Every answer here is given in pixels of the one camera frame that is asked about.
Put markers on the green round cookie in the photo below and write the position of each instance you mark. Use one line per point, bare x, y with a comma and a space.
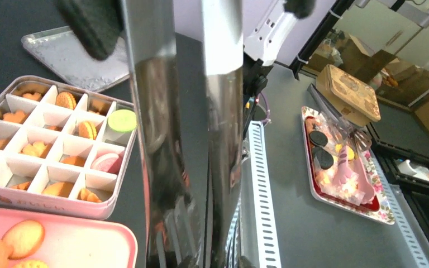
122, 120

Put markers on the pink plastic tray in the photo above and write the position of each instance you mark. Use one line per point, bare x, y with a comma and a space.
77, 242

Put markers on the round cookie with red mark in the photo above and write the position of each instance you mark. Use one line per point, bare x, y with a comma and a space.
31, 264

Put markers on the white slotted cable duct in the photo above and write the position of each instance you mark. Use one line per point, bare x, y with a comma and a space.
252, 237

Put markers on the silver tin lid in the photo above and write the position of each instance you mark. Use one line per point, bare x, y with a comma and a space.
61, 52

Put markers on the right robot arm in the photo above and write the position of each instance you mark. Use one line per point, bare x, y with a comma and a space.
261, 48

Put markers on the silver metal tongs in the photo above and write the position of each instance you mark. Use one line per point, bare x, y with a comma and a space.
188, 98

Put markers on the pink cookie in tin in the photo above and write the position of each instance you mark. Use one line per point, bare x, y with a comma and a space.
108, 163

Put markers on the floral tray with sweets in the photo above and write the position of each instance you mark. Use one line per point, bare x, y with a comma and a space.
339, 175

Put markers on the pale oval cookie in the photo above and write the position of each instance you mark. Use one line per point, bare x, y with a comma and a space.
25, 237

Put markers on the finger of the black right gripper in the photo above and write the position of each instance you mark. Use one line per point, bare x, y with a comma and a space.
97, 24

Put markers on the metal tin with white dividers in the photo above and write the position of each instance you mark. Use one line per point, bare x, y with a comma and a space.
50, 133

